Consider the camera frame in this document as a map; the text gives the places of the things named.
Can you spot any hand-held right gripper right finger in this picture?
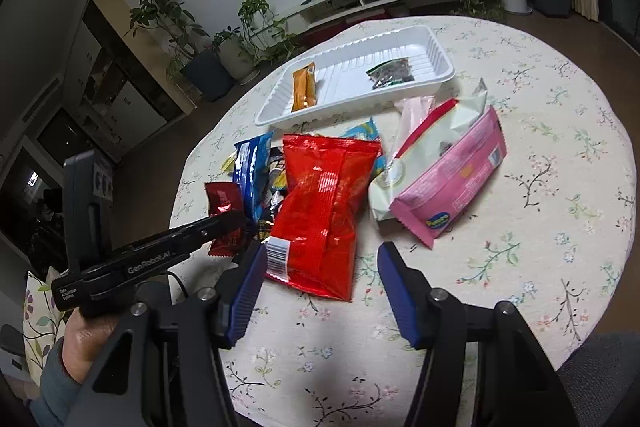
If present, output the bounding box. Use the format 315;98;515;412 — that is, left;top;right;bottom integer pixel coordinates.
377;242;581;427

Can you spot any orange snack packet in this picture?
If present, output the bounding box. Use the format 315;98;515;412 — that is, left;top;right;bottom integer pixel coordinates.
290;62;319;112

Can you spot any pale pink snack packet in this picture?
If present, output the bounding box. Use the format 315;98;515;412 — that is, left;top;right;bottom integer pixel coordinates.
392;94;436;158

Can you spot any small potted plant grey pot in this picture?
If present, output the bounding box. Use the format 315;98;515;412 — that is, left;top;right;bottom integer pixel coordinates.
212;26;259;85

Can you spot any cream white snack packet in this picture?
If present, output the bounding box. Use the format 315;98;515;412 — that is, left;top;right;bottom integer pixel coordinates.
368;77;488;223

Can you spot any floral cushion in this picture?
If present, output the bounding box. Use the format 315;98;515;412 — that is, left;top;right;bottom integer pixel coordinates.
22;271;69;384

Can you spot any small red snack packet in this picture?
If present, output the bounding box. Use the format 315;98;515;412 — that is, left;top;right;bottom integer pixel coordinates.
204;181;249;258

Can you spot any grey fabric chair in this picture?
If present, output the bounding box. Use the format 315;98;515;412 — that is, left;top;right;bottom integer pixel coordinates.
556;332;640;427

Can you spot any leafy potted plant dark pot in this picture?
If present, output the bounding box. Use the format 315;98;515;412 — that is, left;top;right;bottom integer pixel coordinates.
129;0;236;102

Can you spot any large red snack bag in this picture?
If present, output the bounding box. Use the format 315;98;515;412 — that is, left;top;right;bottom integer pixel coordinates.
263;133;383;303

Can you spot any trailing vine potted plant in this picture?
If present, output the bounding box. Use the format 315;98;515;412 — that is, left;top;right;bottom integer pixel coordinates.
237;0;301;68

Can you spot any dark seed snack packet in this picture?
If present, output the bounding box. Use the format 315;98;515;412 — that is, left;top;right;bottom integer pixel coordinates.
367;57;416;92

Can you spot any white plastic tray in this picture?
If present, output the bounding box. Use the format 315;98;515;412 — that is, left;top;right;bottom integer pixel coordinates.
254;25;456;128

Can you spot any light blue snack packet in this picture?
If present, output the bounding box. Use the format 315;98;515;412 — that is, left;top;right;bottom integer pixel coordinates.
340;117;388;178

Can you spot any person's left hand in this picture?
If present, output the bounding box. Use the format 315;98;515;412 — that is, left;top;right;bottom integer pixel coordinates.
60;307;123;389

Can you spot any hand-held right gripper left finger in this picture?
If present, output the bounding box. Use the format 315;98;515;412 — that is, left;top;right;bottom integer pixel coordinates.
65;239;268;427

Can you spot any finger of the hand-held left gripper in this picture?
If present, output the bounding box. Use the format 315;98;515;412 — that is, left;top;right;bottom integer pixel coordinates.
169;209;249;258

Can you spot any black and yellow snack packet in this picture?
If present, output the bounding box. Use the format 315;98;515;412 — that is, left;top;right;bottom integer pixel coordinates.
255;147;291;239

